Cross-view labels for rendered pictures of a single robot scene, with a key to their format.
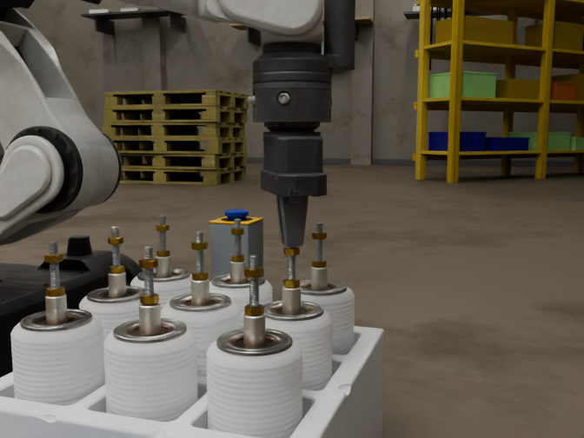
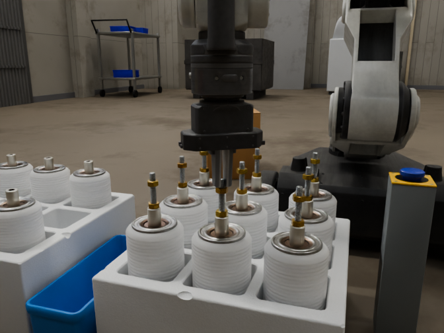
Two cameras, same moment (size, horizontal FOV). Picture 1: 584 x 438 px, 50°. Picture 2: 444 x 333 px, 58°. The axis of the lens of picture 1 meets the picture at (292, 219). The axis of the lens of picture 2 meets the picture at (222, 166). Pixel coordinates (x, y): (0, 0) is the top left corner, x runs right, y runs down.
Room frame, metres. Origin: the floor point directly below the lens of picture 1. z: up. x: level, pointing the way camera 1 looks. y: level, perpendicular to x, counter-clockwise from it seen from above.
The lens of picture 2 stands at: (0.72, -0.58, 0.51)
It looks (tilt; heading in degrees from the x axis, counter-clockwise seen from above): 15 degrees down; 90
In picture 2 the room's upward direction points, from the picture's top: straight up
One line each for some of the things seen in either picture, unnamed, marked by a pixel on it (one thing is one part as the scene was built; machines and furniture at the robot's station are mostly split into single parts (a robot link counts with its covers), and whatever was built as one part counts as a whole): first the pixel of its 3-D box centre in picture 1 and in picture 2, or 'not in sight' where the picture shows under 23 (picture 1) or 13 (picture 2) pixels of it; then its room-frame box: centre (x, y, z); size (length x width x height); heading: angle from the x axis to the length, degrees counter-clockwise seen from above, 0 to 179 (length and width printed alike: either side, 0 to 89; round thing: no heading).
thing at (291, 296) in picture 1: (291, 300); (221, 225); (0.72, 0.00, 0.26); 0.02 x 0.02 x 0.03
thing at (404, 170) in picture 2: (236, 215); (411, 175); (1.06, 0.09, 0.32); 0.04 x 0.04 x 0.02
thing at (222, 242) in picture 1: (237, 310); (401, 259); (1.06, 0.09, 0.16); 0.07 x 0.07 x 0.31; 72
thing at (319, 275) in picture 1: (319, 278); (296, 235); (0.83, -0.04, 0.26); 0.02 x 0.02 x 0.03
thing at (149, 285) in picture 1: (149, 282); (182, 175); (0.64, 0.15, 0.30); 0.01 x 0.01 x 0.08
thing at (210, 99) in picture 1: (177, 137); not in sight; (6.09, 1.09, 0.42); 1.18 x 0.82 x 0.84; 73
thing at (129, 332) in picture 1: (150, 331); (183, 201); (0.64, 0.15, 0.25); 0.08 x 0.08 x 0.01
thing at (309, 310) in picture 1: (291, 311); (221, 232); (0.72, 0.00, 0.25); 0.08 x 0.08 x 0.01
